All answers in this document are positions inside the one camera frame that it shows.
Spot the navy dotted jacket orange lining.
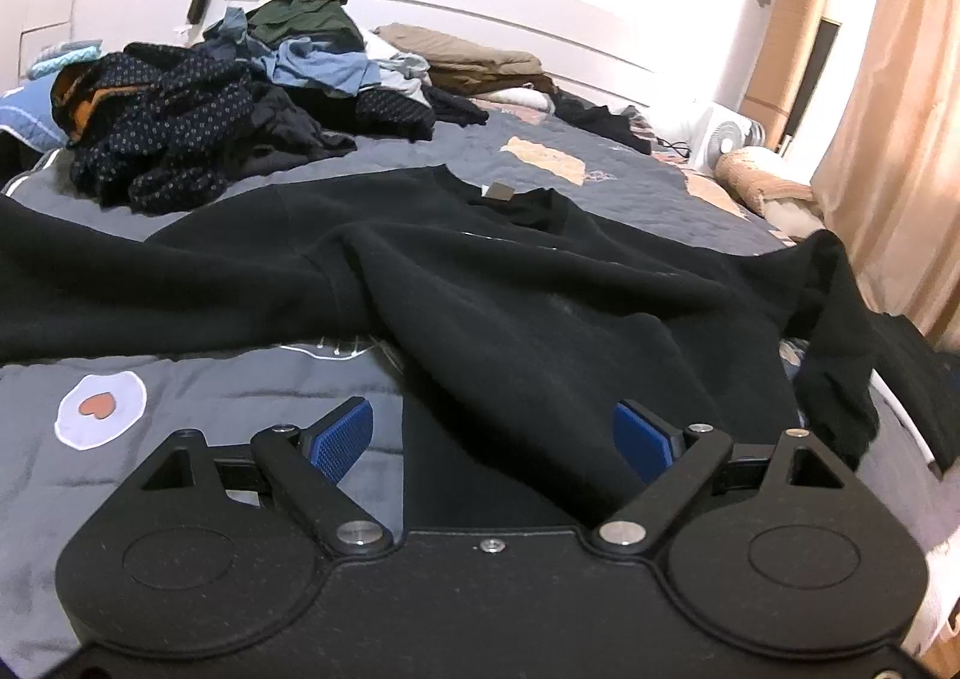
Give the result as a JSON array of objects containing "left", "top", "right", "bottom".
[{"left": 51, "top": 43, "right": 260, "bottom": 215}]

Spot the blue-grey denim garment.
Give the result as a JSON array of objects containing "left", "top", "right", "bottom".
[{"left": 202, "top": 6, "right": 253, "bottom": 61}]

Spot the black cloth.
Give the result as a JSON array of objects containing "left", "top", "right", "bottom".
[{"left": 870, "top": 311, "right": 960, "bottom": 477}]

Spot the charcoal thin garment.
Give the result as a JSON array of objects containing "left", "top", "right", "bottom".
[{"left": 225, "top": 83, "right": 358, "bottom": 182}]

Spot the light blue garment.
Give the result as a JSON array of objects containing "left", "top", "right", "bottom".
[{"left": 255, "top": 40, "right": 383, "bottom": 97}]

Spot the rolled bamboo mat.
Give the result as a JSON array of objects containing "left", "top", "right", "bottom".
[{"left": 742, "top": 0, "right": 833, "bottom": 142}]

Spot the beige wicker pillow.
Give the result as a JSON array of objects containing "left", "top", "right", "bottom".
[{"left": 714, "top": 148, "right": 827, "bottom": 220}]

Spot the teal chevron towel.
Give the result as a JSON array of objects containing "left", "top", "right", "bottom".
[{"left": 30, "top": 40, "right": 103, "bottom": 80}]

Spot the khaki folded garment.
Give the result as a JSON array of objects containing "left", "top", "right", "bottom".
[{"left": 375, "top": 23, "right": 557, "bottom": 97}]

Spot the white headboard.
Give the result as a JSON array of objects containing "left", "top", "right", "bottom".
[{"left": 262, "top": 0, "right": 751, "bottom": 125}]

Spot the small black garment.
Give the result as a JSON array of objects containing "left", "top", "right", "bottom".
[{"left": 427, "top": 86, "right": 491, "bottom": 127}]

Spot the white grey garment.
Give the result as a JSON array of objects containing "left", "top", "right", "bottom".
[{"left": 364, "top": 30, "right": 433, "bottom": 103}]

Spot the cream pillow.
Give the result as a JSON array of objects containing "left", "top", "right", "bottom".
[{"left": 765, "top": 199, "right": 827, "bottom": 239}]

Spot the grey quilted bedspread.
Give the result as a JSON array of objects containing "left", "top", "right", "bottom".
[{"left": 0, "top": 92, "right": 953, "bottom": 679}]

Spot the dark green garment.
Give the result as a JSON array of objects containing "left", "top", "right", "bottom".
[{"left": 246, "top": 0, "right": 367, "bottom": 52}]

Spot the blue pillow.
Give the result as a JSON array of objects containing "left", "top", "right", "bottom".
[{"left": 0, "top": 83, "right": 70, "bottom": 152}]

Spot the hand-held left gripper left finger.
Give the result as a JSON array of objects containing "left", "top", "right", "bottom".
[{"left": 137, "top": 395, "right": 395, "bottom": 558}]

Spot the white box fan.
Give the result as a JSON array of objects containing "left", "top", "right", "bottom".
[{"left": 688, "top": 101, "right": 767, "bottom": 172}]

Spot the black sweatshirt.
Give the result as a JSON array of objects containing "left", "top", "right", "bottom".
[{"left": 0, "top": 163, "right": 882, "bottom": 530}]

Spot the crumpled black garment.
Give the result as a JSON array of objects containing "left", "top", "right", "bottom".
[{"left": 553, "top": 92, "right": 655, "bottom": 157}]

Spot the white bedsheet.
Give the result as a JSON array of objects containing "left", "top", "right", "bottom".
[{"left": 862, "top": 379, "right": 960, "bottom": 657}]

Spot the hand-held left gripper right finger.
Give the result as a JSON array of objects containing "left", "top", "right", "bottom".
[{"left": 591, "top": 398, "right": 856, "bottom": 560}]

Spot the small navy dotted garment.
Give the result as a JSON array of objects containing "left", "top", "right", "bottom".
[{"left": 356, "top": 86, "right": 437, "bottom": 142}]

